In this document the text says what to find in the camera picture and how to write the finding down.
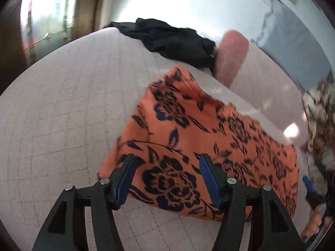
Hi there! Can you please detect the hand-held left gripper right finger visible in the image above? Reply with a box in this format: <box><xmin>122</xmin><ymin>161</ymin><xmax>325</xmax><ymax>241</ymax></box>
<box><xmin>199</xmin><ymin>154</ymin><xmax>304</xmax><ymax>251</ymax></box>

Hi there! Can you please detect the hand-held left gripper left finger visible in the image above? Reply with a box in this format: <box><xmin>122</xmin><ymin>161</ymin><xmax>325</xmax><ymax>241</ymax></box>
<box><xmin>32</xmin><ymin>154</ymin><xmax>137</xmax><ymax>251</ymax></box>

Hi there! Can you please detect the black clothes pile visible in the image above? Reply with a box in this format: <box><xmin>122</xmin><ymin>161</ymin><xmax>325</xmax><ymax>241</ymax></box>
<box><xmin>102</xmin><ymin>18</ymin><xmax>218</xmax><ymax>70</ymax></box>

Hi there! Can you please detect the brown floral blanket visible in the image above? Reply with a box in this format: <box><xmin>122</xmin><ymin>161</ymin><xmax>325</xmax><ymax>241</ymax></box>
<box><xmin>302</xmin><ymin>80</ymin><xmax>335</xmax><ymax>168</ymax></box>

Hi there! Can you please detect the person's right hand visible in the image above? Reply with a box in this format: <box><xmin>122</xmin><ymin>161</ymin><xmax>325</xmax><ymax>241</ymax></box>
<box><xmin>300</xmin><ymin>204</ymin><xmax>328</xmax><ymax>242</ymax></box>

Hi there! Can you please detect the grey-blue pillow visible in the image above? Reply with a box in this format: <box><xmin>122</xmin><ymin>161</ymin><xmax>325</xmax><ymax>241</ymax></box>
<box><xmin>251</xmin><ymin>0</ymin><xmax>333</xmax><ymax>92</ymax></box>

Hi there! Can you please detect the pink rolled quilt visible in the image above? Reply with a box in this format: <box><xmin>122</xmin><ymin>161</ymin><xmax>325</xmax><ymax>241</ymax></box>
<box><xmin>213</xmin><ymin>30</ymin><xmax>311</xmax><ymax>148</ymax></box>

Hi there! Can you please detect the bed with quilted sheet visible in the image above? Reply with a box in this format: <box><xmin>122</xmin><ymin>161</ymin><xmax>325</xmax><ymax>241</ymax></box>
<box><xmin>0</xmin><ymin>27</ymin><xmax>323</xmax><ymax>251</ymax></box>

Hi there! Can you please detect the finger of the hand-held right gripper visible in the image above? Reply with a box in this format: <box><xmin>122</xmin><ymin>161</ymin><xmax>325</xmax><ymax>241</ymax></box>
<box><xmin>303</xmin><ymin>176</ymin><xmax>318</xmax><ymax>196</ymax></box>

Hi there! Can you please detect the orange floral shirt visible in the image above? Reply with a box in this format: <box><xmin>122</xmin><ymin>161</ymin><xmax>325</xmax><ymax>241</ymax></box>
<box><xmin>97</xmin><ymin>65</ymin><xmax>300</xmax><ymax>223</ymax></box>

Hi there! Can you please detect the stained glass wooden door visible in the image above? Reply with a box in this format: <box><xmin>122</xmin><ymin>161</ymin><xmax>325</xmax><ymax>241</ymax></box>
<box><xmin>0</xmin><ymin>0</ymin><xmax>106</xmax><ymax>70</ymax></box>

